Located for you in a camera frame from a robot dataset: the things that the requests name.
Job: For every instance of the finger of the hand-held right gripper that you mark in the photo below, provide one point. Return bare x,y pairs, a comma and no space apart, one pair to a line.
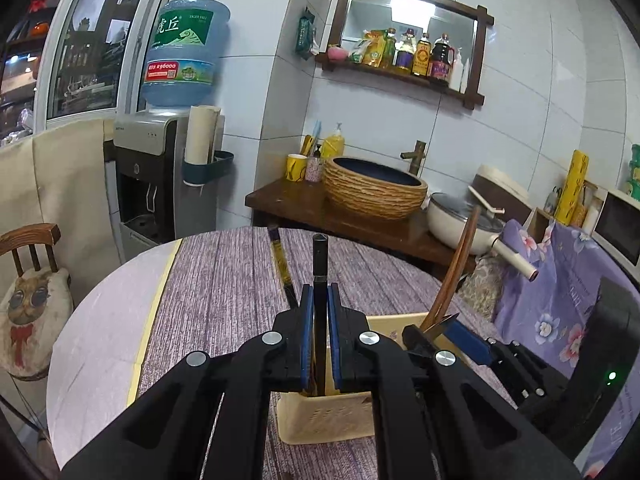
467,342
417,341

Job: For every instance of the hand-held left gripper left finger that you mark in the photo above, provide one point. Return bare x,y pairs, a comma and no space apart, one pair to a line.
306,345

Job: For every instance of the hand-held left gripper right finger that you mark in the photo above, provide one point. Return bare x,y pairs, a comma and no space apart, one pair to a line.
334,345

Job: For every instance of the cream plastic utensil holder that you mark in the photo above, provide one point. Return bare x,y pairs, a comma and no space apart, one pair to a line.
325,416

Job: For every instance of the black gold-patterned chopstick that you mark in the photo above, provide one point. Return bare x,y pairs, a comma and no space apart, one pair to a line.
281,265

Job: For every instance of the beige patterned cushion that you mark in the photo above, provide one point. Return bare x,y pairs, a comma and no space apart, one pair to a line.
481,282

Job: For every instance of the purple floral cloth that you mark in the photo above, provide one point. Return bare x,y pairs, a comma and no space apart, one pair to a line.
555,290

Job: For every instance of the purple striped tablecloth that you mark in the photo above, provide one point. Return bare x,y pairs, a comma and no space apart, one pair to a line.
225,285

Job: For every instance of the cream pot with lid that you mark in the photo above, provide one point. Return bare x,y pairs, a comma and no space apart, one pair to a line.
450,220

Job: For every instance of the white microwave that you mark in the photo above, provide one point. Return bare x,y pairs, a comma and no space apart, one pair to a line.
617,225

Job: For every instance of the dark wooden counter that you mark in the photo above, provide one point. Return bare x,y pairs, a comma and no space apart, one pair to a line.
310,205

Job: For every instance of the wooden storage box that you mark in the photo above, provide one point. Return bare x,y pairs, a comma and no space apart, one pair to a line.
537,220

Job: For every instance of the white ladle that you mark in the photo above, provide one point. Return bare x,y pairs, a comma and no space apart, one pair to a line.
487,202

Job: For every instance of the woven wash basin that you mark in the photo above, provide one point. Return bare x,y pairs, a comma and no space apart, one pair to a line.
372,195

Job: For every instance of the glass jar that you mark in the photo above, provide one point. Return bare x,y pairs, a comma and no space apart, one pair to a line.
552,201

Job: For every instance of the brown white rice cooker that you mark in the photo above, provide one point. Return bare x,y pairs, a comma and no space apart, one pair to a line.
502,185

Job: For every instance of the yellow patterned roll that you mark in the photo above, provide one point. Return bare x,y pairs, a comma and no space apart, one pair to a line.
574,185

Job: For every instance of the speckled cup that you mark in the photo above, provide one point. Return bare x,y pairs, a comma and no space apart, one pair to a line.
314,171

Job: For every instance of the yellow cup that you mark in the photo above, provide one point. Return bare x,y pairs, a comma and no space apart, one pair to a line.
296,167

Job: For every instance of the bronze faucet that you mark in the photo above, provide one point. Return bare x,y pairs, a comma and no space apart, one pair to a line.
416,155

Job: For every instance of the yellow soap bottle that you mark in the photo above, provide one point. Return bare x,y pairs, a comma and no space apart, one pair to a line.
332,144

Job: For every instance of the grey water dispenser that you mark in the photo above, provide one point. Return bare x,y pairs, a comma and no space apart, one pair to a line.
150,185

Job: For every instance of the white squeeze bottle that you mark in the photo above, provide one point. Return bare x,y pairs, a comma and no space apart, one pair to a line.
458,75

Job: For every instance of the cat print cushion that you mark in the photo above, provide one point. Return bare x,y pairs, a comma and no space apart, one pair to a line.
32,320

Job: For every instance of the dark soy sauce bottle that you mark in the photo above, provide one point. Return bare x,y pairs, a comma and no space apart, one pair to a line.
441,62

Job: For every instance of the yellow label sauce bottle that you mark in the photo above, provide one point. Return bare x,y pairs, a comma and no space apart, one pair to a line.
422,57

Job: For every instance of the purple label bottle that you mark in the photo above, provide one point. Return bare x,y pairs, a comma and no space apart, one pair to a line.
406,52

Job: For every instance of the black light stand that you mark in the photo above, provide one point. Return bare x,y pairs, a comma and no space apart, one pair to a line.
25,416

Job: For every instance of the pink ceramic pot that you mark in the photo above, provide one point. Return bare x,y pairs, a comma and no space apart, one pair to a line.
337,54

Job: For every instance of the yellow oil bottle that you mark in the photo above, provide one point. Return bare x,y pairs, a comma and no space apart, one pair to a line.
389,49

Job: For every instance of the yellow snack bag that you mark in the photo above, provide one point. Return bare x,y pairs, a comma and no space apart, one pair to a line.
371,49

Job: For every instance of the beige cloth cover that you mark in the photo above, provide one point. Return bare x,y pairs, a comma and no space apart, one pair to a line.
60,180

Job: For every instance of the wooden chair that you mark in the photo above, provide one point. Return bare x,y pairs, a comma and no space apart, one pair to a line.
27,240

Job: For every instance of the blue water jug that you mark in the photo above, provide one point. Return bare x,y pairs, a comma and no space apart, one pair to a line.
185,50

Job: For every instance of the sliding glass window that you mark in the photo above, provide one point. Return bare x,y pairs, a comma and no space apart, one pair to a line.
100,35

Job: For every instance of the orange teapot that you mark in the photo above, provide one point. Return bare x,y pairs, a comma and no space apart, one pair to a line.
39,28

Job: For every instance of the blue wall holder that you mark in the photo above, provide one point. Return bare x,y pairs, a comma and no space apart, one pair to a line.
210,167

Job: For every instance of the dark wooden niche frame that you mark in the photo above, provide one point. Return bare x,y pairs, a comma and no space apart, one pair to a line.
482,60

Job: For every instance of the green wall packet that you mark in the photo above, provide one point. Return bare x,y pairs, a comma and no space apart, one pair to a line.
306,32

